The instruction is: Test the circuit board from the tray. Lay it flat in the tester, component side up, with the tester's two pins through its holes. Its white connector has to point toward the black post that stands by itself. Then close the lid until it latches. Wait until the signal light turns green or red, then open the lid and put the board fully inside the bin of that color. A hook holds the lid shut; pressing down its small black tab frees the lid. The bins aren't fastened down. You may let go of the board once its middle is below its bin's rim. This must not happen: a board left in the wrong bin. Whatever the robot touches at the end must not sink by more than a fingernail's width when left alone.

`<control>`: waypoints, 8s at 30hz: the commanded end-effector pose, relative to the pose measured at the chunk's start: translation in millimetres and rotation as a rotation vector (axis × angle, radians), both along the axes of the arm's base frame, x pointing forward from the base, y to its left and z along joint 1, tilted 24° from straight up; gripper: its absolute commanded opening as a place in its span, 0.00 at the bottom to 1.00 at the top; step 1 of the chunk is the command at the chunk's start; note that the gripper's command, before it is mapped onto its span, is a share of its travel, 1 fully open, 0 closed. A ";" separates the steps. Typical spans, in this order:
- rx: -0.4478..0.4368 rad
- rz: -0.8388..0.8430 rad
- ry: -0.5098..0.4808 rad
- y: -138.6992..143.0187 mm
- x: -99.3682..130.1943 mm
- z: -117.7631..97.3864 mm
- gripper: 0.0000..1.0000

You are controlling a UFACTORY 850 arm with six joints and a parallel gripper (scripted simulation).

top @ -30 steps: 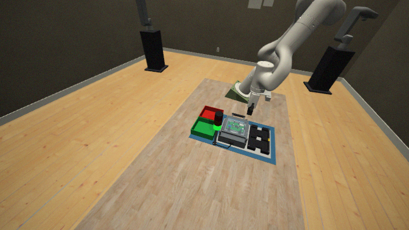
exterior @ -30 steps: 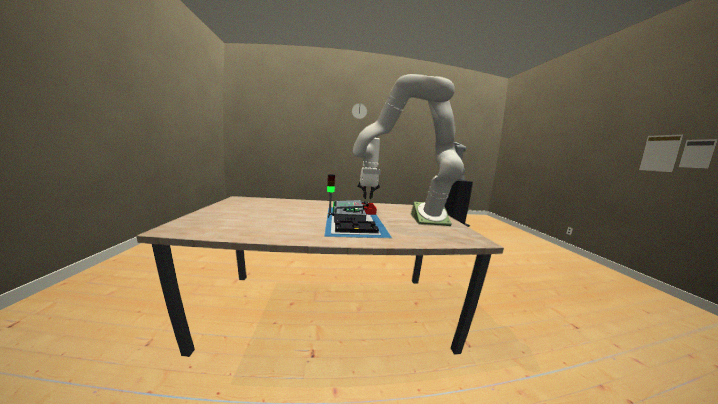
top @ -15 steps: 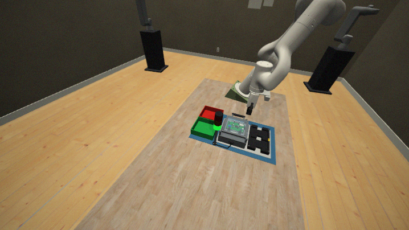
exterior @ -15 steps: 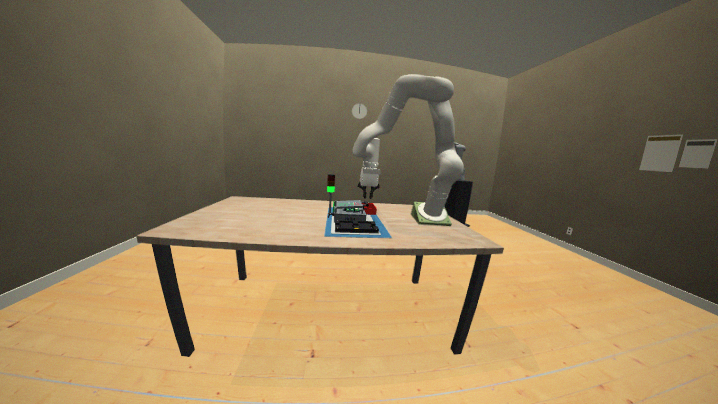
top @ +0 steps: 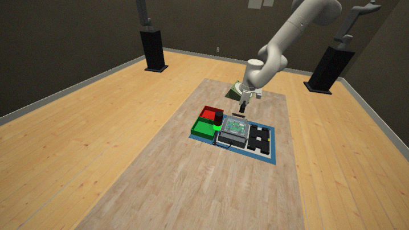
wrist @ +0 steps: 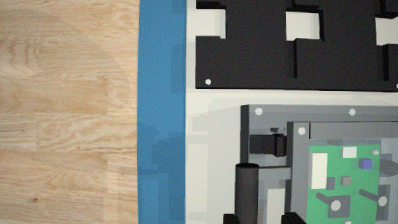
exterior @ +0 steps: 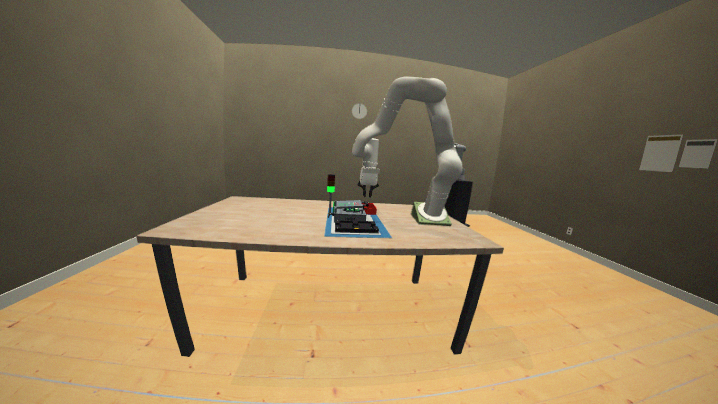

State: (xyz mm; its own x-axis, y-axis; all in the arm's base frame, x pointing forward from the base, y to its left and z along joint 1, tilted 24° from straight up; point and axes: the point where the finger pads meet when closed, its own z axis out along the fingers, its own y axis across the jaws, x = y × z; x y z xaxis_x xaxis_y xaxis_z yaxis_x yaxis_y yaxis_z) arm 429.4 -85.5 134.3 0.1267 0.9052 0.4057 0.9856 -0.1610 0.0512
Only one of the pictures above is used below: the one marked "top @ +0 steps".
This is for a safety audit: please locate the red open box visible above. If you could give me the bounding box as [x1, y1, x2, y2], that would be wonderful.
[199, 105, 224, 121]

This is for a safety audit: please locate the green bin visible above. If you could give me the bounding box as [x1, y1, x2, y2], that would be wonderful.
[191, 117, 215, 140]

